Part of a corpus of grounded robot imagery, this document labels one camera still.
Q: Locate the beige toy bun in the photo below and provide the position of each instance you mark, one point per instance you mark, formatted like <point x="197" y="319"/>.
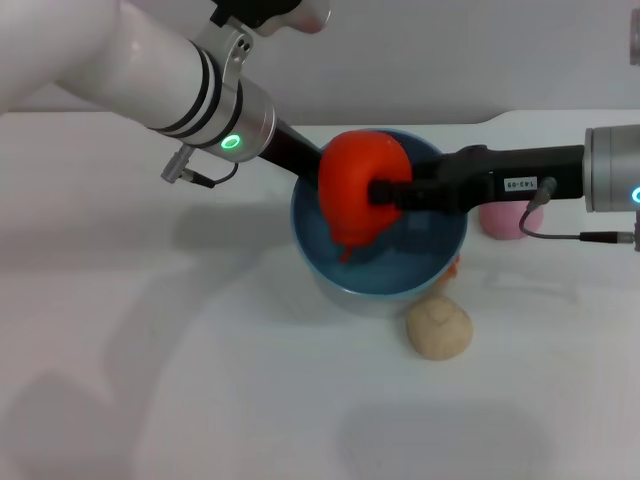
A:
<point x="440" y="330"/>

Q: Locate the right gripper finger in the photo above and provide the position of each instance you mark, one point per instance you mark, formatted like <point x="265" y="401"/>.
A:
<point x="385" y="192"/>

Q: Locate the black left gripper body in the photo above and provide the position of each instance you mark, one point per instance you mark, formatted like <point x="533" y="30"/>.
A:
<point x="292" y="152"/>

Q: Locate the orange toy fruit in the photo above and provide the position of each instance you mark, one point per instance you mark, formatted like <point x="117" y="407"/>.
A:
<point x="345" y="190"/>

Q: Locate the orange striped toy bread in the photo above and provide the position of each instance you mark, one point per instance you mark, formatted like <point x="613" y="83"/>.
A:
<point x="454" y="270"/>

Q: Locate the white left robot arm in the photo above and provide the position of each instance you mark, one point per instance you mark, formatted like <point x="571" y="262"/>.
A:
<point x="125" y="65"/>

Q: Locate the blue bowl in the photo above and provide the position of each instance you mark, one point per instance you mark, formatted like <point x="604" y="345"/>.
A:
<point x="415" y="255"/>

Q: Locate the pink toy bun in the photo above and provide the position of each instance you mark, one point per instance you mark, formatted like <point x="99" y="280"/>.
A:
<point x="505" y="225"/>

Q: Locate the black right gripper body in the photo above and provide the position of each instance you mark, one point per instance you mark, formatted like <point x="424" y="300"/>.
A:
<point x="475" y="175"/>

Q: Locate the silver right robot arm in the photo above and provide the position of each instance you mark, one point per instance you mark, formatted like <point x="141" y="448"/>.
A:
<point x="612" y="170"/>

